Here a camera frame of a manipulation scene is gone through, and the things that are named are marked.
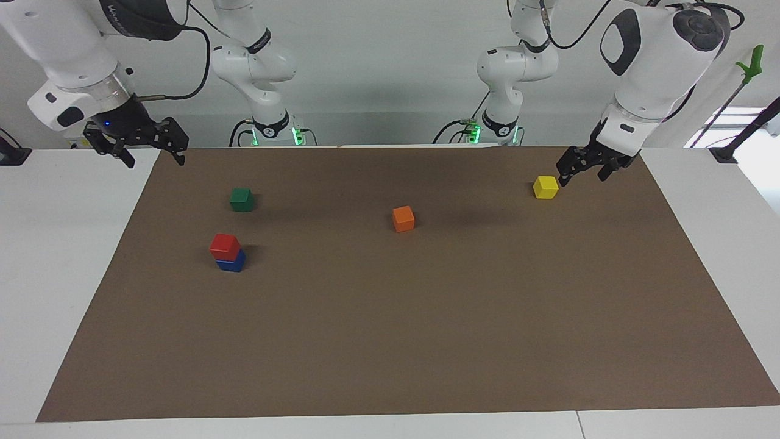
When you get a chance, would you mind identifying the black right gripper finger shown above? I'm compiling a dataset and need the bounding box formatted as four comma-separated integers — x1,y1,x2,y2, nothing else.
148,116,190,167
83,121,136,170

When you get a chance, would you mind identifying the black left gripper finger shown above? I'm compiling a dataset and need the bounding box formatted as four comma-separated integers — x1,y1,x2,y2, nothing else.
555,144,593,188
597,154,638,183

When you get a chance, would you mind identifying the red wooden block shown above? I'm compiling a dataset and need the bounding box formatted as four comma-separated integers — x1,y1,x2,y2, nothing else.
209,234,241,262

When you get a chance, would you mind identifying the blue wooden block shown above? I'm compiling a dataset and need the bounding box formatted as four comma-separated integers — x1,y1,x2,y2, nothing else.
216,249,247,273

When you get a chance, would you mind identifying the black table clamp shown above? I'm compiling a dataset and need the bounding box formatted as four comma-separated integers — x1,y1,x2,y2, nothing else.
0,127,32,166

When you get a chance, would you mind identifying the thin metal rod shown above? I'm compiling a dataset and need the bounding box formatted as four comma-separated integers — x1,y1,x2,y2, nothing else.
689,76,747,148

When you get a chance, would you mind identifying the green plastic clip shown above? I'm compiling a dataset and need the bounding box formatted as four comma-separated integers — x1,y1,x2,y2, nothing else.
736,44,764,86

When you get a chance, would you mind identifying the brown table mat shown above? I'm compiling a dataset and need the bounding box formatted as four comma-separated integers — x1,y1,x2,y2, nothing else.
35,145,780,423

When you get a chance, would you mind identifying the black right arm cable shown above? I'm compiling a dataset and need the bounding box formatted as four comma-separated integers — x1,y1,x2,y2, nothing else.
131,23,212,101

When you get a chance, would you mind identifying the black base cable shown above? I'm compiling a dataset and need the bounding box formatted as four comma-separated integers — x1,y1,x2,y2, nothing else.
229,119,255,147
433,91,491,145

